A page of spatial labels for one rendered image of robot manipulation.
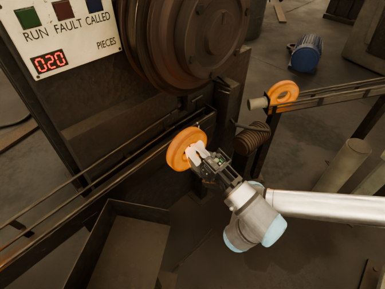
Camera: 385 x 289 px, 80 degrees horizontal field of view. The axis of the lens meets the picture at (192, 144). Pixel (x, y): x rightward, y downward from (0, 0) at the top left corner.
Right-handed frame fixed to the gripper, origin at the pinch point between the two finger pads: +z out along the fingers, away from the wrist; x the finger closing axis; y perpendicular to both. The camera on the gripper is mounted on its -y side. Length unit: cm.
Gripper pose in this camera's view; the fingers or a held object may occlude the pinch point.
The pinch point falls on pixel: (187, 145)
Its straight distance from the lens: 73.7
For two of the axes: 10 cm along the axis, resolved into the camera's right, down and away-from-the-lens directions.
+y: 1.8, -5.1, -8.4
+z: -6.6, -6.9, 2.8
